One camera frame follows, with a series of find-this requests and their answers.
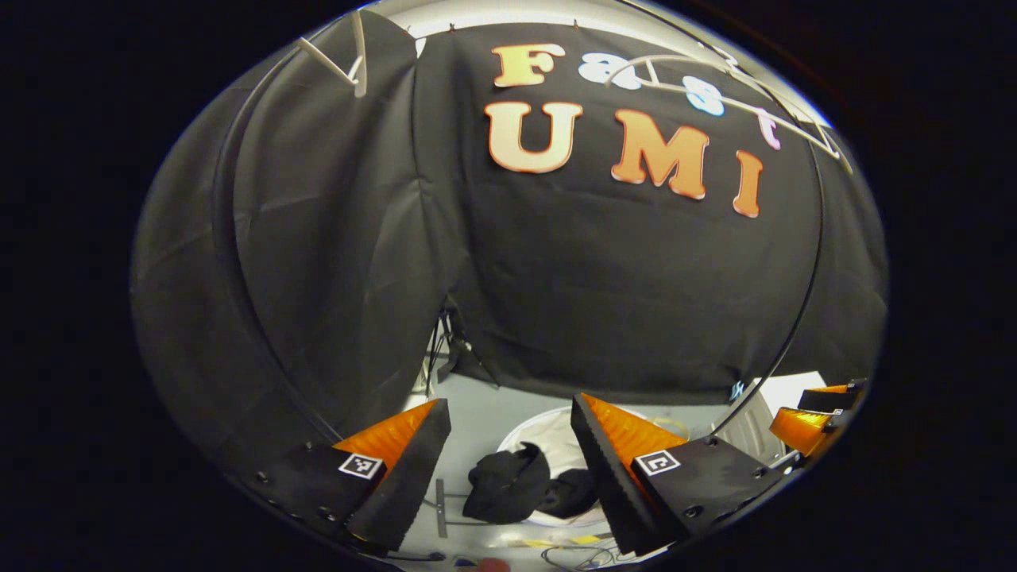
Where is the black backdrop cloth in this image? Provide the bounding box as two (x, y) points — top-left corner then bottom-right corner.
(131, 12), (889, 477)

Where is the floor cable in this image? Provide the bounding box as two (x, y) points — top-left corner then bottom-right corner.
(540, 540), (625, 570)

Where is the white sheet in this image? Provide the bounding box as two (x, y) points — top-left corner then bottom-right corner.
(763, 369), (827, 398)

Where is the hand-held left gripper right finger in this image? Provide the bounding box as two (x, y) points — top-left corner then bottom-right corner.
(570, 392), (795, 557)

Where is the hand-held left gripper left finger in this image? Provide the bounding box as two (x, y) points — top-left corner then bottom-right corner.
(238, 399), (452, 555)

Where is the black corduroy jacket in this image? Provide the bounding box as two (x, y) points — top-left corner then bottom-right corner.
(462, 442), (601, 525)

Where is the black tripod stand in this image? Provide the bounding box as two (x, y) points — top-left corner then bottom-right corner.
(429, 310), (501, 398)

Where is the white laundry hamper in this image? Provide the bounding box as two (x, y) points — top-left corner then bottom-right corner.
(497, 407), (628, 529)

